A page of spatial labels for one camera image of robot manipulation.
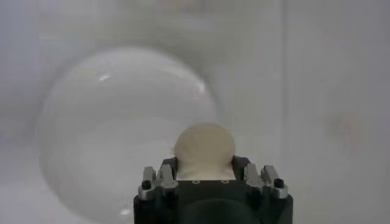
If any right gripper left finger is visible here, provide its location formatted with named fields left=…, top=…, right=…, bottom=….
left=138, top=156, right=180, bottom=201

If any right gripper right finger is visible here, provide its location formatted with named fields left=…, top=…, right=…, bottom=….
left=232, top=155, right=289, bottom=200

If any white steamed baozi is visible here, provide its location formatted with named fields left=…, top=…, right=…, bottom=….
left=172, top=122, right=237, bottom=181

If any round white plate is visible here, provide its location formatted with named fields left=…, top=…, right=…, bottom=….
left=37, top=46, right=219, bottom=224

